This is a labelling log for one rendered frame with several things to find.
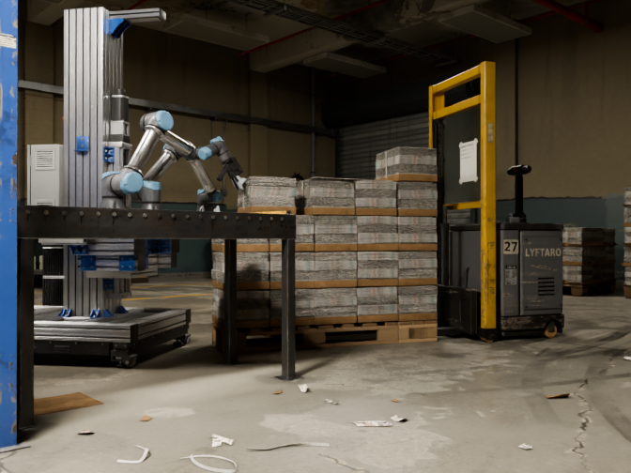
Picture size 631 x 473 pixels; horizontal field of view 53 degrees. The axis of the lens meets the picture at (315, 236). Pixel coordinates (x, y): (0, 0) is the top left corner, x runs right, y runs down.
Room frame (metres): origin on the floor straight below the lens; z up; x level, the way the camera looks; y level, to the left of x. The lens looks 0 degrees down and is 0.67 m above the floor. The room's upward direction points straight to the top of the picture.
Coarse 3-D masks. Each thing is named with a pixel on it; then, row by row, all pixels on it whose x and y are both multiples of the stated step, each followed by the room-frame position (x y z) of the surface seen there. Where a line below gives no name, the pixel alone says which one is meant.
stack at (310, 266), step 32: (320, 224) 4.01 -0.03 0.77; (352, 224) 4.08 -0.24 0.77; (384, 224) 4.15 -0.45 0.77; (256, 256) 3.87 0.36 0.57; (320, 256) 4.01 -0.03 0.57; (352, 256) 4.07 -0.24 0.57; (384, 256) 4.15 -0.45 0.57; (320, 288) 4.03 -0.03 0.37; (352, 288) 4.08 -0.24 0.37; (384, 288) 4.15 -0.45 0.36
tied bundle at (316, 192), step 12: (312, 180) 4.01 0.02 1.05; (324, 180) 4.02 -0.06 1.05; (336, 180) 4.04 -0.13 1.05; (348, 180) 4.08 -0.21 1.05; (300, 192) 4.21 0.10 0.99; (312, 192) 4.01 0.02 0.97; (324, 192) 4.02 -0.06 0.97; (336, 192) 4.05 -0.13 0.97; (348, 192) 4.08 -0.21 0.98; (300, 204) 4.21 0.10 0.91; (312, 204) 4.02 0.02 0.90; (324, 204) 4.01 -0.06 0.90; (336, 204) 4.04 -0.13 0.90; (348, 204) 4.07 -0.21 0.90
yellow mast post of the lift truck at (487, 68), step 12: (492, 72) 4.20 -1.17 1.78; (492, 84) 4.20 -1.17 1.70; (492, 96) 4.20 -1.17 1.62; (492, 108) 4.20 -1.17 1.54; (492, 120) 4.20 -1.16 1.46; (492, 132) 4.20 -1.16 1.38; (492, 144) 4.20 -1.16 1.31; (492, 156) 4.20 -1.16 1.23; (492, 168) 4.20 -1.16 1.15; (492, 180) 4.20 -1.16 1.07; (492, 192) 4.20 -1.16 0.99; (492, 204) 4.20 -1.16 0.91; (492, 216) 4.20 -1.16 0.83; (492, 228) 4.20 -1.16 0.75; (492, 240) 4.20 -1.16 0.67; (492, 252) 4.20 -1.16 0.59; (492, 264) 4.20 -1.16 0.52; (492, 276) 4.20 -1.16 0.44; (492, 288) 4.20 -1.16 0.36; (492, 300) 4.20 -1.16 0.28; (492, 312) 4.20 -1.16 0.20; (492, 324) 4.20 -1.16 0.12
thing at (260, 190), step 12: (252, 180) 3.87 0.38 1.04; (264, 180) 3.89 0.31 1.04; (276, 180) 3.92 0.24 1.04; (288, 180) 3.95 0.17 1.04; (252, 192) 3.87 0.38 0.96; (264, 192) 3.91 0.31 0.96; (276, 192) 3.92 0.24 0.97; (288, 192) 3.95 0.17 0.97; (252, 204) 3.87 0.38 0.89; (264, 204) 3.91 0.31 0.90; (276, 204) 3.93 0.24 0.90; (288, 204) 3.95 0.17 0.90
